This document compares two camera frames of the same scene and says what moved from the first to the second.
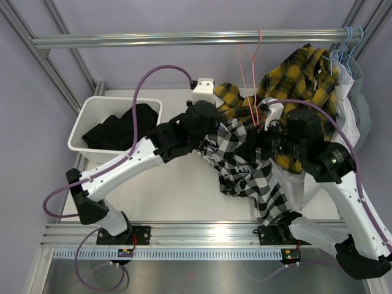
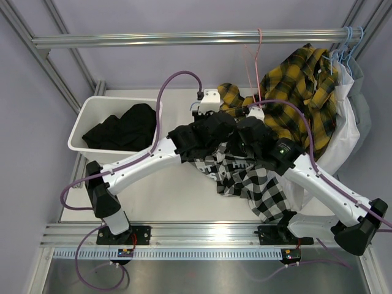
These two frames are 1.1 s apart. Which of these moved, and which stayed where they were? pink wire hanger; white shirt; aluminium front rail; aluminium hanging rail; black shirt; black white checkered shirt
Moved: black white checkered shirt; pink wire hanger
Stayed: aluminium front rail; black shirt; aluminium hanging rail; white shirt
